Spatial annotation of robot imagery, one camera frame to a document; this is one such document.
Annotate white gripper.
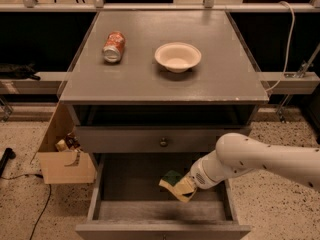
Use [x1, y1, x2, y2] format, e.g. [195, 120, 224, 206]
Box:
[174, 157, 222, 197]

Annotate green and yellow sponge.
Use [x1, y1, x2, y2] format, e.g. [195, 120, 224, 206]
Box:
[159, 170, 196, 203]

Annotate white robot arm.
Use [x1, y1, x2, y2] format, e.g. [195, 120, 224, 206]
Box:
[174, 133, 320, 199]

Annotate round metal drawer knob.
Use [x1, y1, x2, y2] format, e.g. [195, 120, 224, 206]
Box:
[159, 138, 168, 147]

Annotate grey open middle drawer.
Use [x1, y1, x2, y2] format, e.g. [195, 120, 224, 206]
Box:
[76, 153, 251, 240]

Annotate grey top drawer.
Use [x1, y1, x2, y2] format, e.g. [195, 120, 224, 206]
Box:
[75, 126, 251, 153]

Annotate grey drawer cabinet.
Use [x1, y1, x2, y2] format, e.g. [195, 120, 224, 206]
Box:
[59, 9, 270, 172]

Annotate cardboard box with items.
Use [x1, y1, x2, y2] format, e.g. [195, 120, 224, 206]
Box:
[37, 104, 96, 184]

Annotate white paper bowl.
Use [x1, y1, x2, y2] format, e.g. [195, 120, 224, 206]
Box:
[154, 42, 202, 73]

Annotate orange soda can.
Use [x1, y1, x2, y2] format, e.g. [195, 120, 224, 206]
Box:
[102, 31, 126, 63]

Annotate black cylindrical floor object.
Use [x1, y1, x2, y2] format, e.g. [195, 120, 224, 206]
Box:
[0, 148, 16, 176]

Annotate black object on shelf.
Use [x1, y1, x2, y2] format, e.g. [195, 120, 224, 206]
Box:
[0, 63, 41, 81]

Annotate black floor cable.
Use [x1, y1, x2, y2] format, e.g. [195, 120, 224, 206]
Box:
[0, 172, 53, 240]

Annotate white cable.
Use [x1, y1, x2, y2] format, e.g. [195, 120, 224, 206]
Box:
[265, 0, 297, 93]

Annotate metal frame rail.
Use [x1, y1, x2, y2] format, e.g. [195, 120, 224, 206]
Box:
[0, 0, 320, 12]

